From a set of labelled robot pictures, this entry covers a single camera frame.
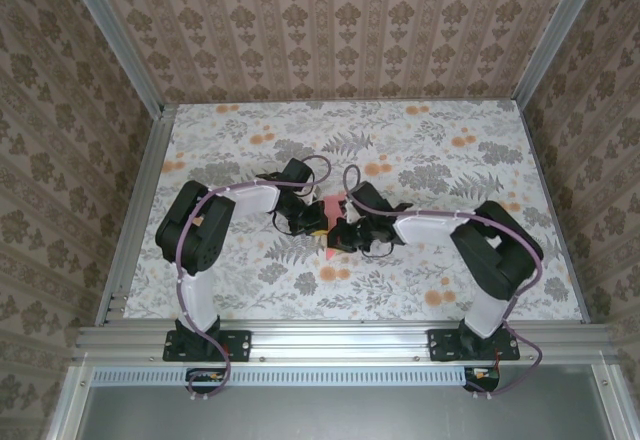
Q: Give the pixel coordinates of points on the pink square paper sheet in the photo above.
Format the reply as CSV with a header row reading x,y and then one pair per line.
x,y
332,207

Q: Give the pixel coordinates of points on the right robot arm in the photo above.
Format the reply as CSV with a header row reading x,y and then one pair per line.
x,y
425,227

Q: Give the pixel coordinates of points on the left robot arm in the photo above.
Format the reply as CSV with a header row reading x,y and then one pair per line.
x,y
255,200

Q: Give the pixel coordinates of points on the floral patterned table cover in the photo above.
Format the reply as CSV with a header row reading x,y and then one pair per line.
x,y
350,300

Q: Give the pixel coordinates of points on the grey metal panel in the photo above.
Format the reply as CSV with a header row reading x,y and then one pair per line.
x,y
340,415

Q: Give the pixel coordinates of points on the black controller board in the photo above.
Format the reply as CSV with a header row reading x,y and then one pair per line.
x,y
482,380
205,380

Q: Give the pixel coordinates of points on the aluminium mounting rail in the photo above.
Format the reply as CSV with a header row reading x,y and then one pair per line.
x,y
340,342

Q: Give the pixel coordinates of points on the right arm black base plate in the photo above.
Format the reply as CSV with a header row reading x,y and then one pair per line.
x,y
442,345

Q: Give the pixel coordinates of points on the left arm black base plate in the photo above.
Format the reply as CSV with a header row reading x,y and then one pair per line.
x,y
240,345

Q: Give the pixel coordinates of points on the aluminium side rail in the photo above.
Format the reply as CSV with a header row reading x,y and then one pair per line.
x,y
135,215

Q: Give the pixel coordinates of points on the aluminium frame post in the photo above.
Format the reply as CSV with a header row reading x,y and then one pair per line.
x,y
115,35
550,30

